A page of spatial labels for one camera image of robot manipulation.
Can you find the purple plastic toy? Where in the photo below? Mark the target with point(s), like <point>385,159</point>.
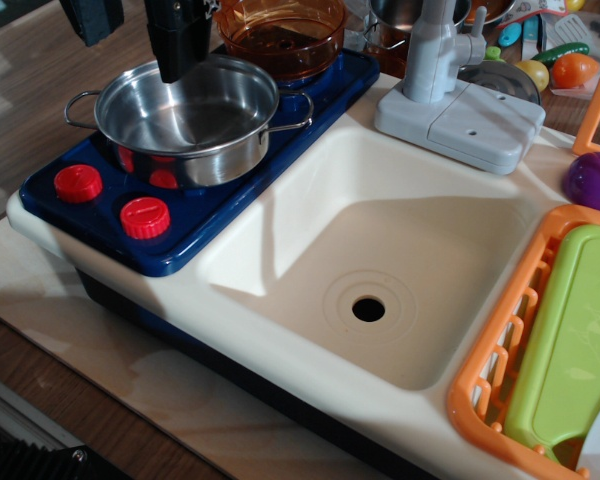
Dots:
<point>581,182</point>

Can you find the red stove knob right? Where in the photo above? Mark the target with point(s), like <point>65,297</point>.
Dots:
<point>145,218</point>

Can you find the grey toy faucet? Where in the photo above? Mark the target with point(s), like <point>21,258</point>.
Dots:
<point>433,109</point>

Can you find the green plastic cutting board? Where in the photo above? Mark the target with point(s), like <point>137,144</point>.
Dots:
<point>557,394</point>

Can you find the red stove knob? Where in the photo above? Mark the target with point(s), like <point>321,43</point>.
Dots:
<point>145,218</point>
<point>78,183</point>

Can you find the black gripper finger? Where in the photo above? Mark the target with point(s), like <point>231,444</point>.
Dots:
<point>179,33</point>
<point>93,20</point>

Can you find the red stove knob left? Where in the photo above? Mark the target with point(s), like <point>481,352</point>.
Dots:
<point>78,183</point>

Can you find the orange transparent plastic bowl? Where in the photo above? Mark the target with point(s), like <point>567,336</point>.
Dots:
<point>290,40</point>

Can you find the orange dish rack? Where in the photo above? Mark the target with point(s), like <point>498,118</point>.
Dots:
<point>479,396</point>

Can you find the blue toy stove top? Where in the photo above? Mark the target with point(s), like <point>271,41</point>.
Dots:
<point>197,215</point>

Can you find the grey toy spatula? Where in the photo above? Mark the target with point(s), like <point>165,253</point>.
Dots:
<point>571,28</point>

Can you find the steel pot lid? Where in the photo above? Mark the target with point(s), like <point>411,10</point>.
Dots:
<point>502,77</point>

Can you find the cream toy sink unit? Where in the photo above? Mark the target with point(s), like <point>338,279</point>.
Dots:
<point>357,282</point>

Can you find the green toy cucumber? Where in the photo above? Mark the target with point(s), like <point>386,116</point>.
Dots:
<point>551,56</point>

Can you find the blue handled toy knife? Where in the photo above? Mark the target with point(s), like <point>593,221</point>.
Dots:
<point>530,37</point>

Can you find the orange toy carrot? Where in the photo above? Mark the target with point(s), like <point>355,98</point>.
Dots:
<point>573,70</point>

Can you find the yellow toy potato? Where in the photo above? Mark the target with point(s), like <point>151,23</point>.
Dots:
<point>536,71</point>

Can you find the steel pot in background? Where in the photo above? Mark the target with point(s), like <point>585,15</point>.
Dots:
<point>387,32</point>

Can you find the stainless steel pan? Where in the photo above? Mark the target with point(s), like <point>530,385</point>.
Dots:
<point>206,129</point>

